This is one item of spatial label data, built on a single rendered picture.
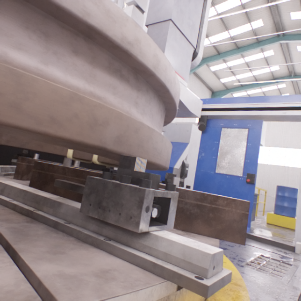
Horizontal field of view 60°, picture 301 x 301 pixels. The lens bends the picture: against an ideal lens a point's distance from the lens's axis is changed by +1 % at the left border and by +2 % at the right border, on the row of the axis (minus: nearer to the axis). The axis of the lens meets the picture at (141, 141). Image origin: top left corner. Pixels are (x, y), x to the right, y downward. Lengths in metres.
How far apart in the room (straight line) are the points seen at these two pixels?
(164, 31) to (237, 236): 4.30
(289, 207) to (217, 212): 6.66
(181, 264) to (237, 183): 4.34
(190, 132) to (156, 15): 3.11
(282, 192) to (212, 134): 3.87
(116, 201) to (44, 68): 0.82
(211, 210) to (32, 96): 1.79
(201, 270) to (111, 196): 0.56
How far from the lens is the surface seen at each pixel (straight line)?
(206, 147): 5.85
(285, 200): 9.03
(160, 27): 5.82
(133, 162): 1.50
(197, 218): 2.49
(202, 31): 7.12
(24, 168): 4.63
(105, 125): 1.56
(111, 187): 1.43
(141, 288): 1.15
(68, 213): 1.80
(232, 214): 2.49
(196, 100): 5.62
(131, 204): 1.33
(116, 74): 1.87
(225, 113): 5.74
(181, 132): 7.36
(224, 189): 5.60
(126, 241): 1.46
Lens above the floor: 0.74
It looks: 7 degrees up
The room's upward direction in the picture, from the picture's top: 10 degrees clockwise
